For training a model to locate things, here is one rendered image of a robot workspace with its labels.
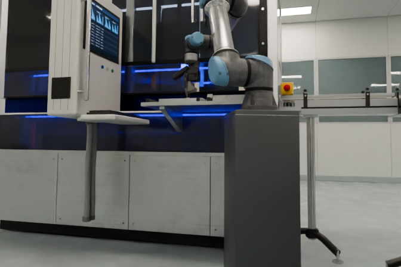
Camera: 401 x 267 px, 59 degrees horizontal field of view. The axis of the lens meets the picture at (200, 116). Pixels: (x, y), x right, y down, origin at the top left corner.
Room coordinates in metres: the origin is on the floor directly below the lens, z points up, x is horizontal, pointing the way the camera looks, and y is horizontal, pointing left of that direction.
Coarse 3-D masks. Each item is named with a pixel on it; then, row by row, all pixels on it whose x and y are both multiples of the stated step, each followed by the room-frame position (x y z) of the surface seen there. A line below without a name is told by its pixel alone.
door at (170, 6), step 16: (144, 0) 2.35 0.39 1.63; (160, 0) 2.32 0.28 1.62; (176, 0) 2.29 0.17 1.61; (144, 16) 2.35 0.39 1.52; (160, 16) 2.32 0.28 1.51; (176, 16) 2.29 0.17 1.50; (144, 32) 2.35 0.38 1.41; (160, 32) 2.32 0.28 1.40; (176, 32) 2.29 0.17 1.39; (192, 32) 2.26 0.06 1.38; (144, 48) 2.35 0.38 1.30; (160, 48) 2.32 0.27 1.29; (176, 48) 2.29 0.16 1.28
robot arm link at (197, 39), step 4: (196, 32) 1.90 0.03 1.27; (192, 36) 1.90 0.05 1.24; (196, 36) 1.90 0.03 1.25; (200, 36) 1.90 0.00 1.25; (204, 36) 1.93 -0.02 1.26; (208, 36) 1.94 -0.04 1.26; (188, 40) 1.97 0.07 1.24; (192, 40) 1.90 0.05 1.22; (196, 40) 1.90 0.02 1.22; (200, 40) 1.90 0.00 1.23; (204, 40) 1.93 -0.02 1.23; (208, 40) 1.94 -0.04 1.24; (188, 44) 1.98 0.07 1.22; (192, 44) 1.93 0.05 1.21; (196, 44) 1.91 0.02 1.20; (200, 44) 1.92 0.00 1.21; (204, 44) 1.94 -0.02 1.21; (208, 44) 1.94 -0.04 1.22; (192, 48) 1.99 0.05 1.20; (196, 48) 1.99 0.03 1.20
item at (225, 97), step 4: (212, 96) 1.86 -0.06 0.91; (216, 96) 1.85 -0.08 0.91; (220, 96) 1.85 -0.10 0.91; (224, 96) 1.84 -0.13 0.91; (228, 96) 1.84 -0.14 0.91; (232, 96) 1.83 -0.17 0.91; (236, 96) 1.82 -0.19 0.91; (240, 96) 1.82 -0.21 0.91; (244, 96) 1.81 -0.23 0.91; (212, 100) 1.86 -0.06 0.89; (216, 100) 1.85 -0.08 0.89; (220, 100) 1.85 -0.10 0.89; (224, 100) 1.84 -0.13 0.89; (228, 100) 1.84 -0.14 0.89; (232, 100) 1.83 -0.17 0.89
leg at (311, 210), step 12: (312, 120) 2.21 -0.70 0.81; (312, 132) 2.21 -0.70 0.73; (312, 144) 2.21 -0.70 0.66; (312, 156) 2.21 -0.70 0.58; (312, 168) 2.21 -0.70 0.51; (312, 180) 2.21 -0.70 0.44; (312, 192) 2.21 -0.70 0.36; (312, 204) 2.21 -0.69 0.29; (312, 216) 2.21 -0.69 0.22; (312, 228) 2.21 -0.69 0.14
